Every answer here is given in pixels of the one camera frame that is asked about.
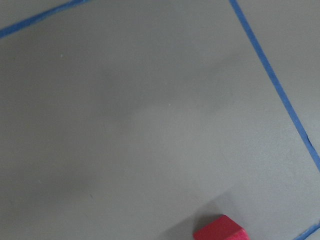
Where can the red block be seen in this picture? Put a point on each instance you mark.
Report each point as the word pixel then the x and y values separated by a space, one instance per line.
pixel 223 228

